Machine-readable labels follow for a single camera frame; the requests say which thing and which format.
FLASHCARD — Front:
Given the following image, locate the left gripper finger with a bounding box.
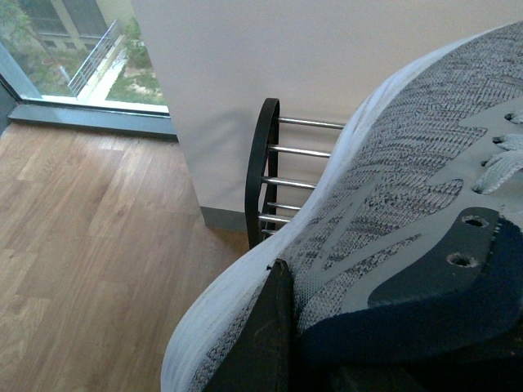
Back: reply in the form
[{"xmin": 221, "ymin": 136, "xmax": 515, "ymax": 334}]
[{"xmin": 204, "ymin": 259, "xmax": 293, "ymax": 391}]

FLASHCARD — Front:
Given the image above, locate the grey sneaker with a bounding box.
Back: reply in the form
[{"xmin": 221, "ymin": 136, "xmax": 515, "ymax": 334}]
[{"xmin": 160, "ymin": 22, "xmax": 522, "ymax": 391}]

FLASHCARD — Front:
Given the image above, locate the black metal shoe rack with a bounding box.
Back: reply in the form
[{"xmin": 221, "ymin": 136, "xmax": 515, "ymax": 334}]
[{"xmin": 244, "ymin": 98, "xmax": 344, "ymax": 248}]

